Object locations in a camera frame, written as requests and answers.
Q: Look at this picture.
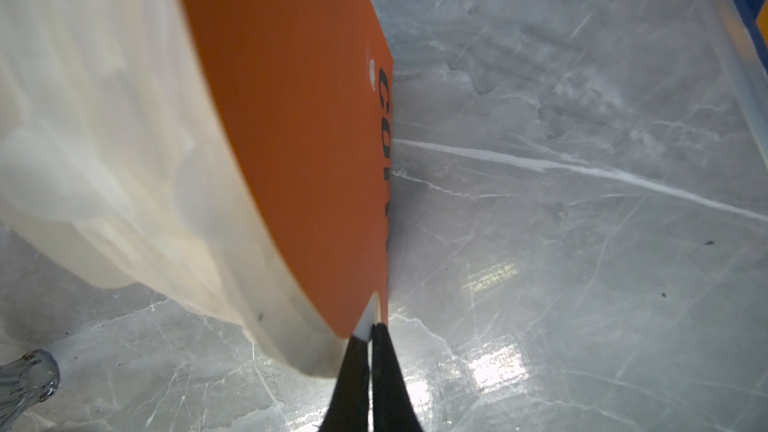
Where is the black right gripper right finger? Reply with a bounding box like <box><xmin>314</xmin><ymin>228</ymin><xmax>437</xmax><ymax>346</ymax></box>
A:
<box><xmin>371</xmin><ymin>323</ymin><xmax>423</xmax><ymax>432</ymax></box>

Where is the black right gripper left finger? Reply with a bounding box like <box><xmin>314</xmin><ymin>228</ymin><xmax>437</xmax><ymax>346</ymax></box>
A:
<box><xmin>318</xmin><ymin>336</ymin><xmax>370</xmax><ymax>432</ymax></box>

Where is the orange coffee filter pack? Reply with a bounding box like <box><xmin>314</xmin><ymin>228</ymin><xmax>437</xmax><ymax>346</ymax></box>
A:
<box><xmin>1</xmin><ymin>0</ymin><xmax>393</xmax><ymax>377</ymax></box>

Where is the grey ribbed glass dripper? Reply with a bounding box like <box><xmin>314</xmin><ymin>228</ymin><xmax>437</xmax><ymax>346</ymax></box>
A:
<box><xmin>1</xmin><ymin>349</ymin><xmax>60</xmax><ymax>432</ymax></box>

